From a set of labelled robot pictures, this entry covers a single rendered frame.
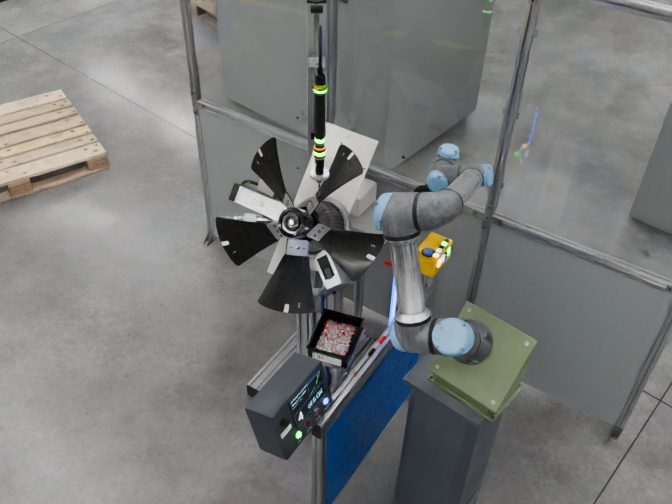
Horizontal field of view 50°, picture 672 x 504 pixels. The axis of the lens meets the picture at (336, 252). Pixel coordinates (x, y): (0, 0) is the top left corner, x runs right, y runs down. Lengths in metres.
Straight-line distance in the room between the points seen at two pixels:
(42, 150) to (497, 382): 3.82
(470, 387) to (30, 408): 2.31
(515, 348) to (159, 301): 2.39
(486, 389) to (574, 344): 1.16
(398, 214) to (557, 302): 1.45
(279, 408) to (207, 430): 1.53
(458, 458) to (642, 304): 1.08
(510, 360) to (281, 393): 0.76
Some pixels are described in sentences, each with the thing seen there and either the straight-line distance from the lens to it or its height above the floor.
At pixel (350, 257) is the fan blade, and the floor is 1.18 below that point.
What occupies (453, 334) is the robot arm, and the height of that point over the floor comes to 1.34.
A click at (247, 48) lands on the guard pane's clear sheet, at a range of 3.62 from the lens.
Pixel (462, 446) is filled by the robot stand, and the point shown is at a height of 0.82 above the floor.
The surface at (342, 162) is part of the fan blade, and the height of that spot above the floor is 1.40.
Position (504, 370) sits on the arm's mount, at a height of 1.15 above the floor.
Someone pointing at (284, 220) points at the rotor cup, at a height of 1.22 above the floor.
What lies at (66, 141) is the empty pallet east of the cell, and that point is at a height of 0.14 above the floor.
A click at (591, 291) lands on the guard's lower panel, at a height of 0.80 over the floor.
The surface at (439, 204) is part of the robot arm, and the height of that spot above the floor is 1.71.
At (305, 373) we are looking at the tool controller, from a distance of 2.24.
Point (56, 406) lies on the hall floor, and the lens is 3.93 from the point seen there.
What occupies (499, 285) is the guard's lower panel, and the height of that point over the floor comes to 0.62.
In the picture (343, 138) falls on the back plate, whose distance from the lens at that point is 3.05.
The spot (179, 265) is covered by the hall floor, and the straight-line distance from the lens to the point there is 4.46.
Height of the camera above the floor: 3.01
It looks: 42 degrees down
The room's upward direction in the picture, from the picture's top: 2 degrees clockwise
